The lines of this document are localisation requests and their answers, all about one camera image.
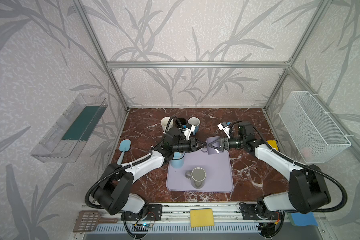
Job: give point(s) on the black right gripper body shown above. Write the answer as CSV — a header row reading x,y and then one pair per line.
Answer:
x,y
223,143

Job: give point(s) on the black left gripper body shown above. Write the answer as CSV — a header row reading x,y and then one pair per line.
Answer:
x,y
193,145

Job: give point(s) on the lavender mug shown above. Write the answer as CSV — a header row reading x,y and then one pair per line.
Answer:
x,y
213,152

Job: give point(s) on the blue polka dot mug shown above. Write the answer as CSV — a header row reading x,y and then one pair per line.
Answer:
x,y
195,122

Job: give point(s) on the black mug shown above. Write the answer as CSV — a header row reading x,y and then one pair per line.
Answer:
x,y
181,122

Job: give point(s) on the grey mug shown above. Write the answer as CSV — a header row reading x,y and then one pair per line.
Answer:
x,y
197,176

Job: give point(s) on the white faceted mug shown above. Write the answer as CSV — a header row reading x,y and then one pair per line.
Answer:
x,y
167,123

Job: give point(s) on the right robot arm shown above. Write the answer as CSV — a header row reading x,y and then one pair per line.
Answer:
x,y
307,192

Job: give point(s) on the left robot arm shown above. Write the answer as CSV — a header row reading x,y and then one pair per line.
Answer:
x,y
112,192

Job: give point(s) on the light blue mug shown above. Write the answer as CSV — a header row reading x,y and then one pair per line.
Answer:
x,y
178,160

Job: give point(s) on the lavender plastic tray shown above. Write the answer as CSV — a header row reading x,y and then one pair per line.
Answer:
x,y
218,169

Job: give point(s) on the yellow item on table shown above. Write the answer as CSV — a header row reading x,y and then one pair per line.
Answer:
x,y
272,145

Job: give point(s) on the light blue silicone spatula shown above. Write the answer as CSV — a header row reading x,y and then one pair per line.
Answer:
x,y
124,146

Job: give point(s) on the yellow sponge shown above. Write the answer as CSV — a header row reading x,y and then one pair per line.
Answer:
x,y
202,218

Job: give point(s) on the green circuit board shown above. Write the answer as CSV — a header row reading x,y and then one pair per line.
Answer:
x,y
145,227

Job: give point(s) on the blue sponge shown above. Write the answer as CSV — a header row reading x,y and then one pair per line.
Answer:
x,y
302,220

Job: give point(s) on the brown slotted spatula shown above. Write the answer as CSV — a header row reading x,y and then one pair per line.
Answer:
x,y
87,221

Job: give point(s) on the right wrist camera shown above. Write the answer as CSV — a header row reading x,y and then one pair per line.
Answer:
x,y
226,128

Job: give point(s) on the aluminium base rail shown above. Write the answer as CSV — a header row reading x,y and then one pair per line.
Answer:
x,y
175,217

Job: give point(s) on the white wire basket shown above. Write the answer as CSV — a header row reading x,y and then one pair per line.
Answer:
x,y
314,132

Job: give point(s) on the clear plastic wall bin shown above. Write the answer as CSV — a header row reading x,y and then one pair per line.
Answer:
x,y
67,138

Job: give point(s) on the aluminium frame post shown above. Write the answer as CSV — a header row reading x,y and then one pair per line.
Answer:
x,y
87,25

